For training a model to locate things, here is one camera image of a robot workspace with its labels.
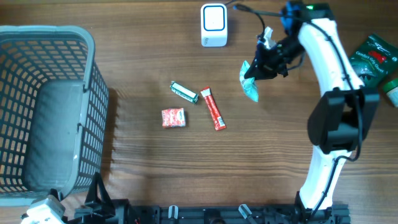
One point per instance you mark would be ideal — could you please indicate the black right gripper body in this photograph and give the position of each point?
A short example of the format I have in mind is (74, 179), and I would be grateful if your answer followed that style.
(275, 59)

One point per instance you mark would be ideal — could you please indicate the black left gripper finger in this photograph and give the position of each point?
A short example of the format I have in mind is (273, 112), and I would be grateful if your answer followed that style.
(97, 196)
(55, 194)

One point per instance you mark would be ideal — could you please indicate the mint toilet wipes pack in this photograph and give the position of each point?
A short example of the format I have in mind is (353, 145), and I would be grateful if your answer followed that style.
(248, 84)

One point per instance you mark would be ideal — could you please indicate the red snack stick packet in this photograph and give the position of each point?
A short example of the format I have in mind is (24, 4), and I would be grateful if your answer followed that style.
(214, 111)

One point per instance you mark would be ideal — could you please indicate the green white gum box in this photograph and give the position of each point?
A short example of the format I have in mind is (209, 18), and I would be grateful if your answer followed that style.
(184, 92)

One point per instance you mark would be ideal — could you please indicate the green grip gloves package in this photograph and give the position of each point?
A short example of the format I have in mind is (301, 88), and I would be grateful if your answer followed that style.
(374, 60)

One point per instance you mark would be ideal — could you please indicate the red white tissue pack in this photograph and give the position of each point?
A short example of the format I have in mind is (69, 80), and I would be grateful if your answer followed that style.
(173, 117)

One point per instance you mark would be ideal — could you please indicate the green lid jar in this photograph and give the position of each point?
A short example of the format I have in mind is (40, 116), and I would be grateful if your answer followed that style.
(391, 91)

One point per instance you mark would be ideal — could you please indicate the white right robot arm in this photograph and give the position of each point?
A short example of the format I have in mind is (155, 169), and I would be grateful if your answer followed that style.
(341, 120)

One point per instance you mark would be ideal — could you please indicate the white barcode scanner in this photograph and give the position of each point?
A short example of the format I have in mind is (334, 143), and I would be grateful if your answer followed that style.
(214, 25)

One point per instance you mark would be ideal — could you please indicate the grey plastic shopping basket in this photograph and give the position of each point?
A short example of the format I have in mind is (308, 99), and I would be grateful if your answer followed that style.
(54, 104)

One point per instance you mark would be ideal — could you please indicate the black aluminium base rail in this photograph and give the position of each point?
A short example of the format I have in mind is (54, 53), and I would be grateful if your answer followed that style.
(126, 213)

